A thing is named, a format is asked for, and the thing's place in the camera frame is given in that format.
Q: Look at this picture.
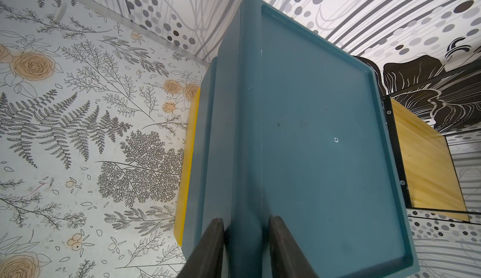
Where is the wooden metal shelf rack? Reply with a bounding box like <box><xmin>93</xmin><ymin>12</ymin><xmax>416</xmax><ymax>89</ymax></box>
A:
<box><xmin>382</xmin><ymin>96</ymin><xmax>470</xmax><ymax>222</ymax></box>

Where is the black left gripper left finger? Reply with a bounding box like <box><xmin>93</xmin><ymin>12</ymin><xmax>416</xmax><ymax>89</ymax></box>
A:
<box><xmin>177</xmin><ymin>218</ymin><xmax>224</xmax><ymax>278</ymax></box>

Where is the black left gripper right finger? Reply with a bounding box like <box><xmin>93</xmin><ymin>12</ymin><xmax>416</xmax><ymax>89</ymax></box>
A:
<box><xmin>269</xmin><ymin>216</ymin><xmax>318</xmax><ymax>278</ymax></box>

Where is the teal drawer cabinet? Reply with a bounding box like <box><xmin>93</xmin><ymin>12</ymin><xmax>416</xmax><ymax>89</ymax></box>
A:
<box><xmin>180</xmin><ymin>0</ymin><xmax>420</xmax><ymax>277</ymax></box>

